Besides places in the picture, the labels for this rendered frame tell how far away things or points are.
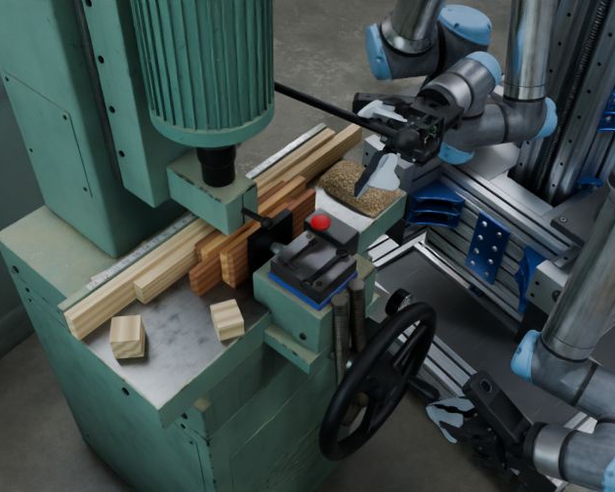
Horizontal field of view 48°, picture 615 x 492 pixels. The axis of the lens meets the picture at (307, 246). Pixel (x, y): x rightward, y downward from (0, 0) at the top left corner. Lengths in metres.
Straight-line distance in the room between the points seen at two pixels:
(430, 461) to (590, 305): 1.05
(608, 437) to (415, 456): 0.98
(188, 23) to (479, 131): 0.62
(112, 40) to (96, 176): 0.27
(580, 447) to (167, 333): 0.61
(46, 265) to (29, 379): 0.90
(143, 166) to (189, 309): 0.23
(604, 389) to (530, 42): 0.58
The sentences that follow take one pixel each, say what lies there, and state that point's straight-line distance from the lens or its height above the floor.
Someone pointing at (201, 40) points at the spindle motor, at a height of 1.32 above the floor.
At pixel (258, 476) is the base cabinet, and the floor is 0.42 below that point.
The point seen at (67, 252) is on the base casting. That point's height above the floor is 0.80.
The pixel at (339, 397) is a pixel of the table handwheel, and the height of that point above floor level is 0.90.
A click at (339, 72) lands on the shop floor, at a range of 3.28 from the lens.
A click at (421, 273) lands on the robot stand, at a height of 0.21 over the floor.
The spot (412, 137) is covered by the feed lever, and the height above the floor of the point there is 1.17.
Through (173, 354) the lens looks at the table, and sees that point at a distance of 1.03.
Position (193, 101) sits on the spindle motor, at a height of 1.23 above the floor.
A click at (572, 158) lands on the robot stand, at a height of 0.83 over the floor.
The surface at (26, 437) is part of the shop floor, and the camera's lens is 2.09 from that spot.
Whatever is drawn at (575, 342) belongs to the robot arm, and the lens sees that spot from 1.05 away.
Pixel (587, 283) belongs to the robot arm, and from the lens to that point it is 1.00.
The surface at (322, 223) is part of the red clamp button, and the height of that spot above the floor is 1.02.
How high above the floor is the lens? 1.74
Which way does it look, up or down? 46 degrees down
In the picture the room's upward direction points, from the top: 2 degrees clockwise
